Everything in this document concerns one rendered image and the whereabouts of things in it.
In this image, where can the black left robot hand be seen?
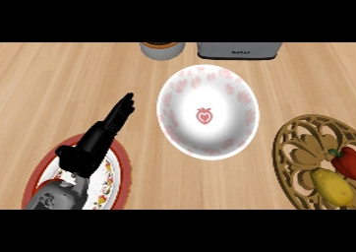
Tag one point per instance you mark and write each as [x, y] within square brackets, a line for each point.
[94, 142]

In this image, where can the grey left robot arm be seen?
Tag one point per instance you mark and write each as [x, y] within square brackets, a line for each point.
[56, 195]

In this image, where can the white bowl with pink print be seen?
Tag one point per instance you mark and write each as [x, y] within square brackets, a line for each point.
[207, 111]

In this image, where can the tan openwork round placemat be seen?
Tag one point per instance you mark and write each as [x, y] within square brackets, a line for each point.
[301, 147]

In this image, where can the red bell pepper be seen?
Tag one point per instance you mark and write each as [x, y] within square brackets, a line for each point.
[350, 163]

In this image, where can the red-rimmed floral plate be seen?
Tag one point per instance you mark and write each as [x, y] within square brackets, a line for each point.
[109, 170]

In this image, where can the grey jar with orange rim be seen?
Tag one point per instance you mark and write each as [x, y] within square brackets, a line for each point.
[161, 50]

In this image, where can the grey toaster appliance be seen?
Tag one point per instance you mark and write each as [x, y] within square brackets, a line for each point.
[239, 50]

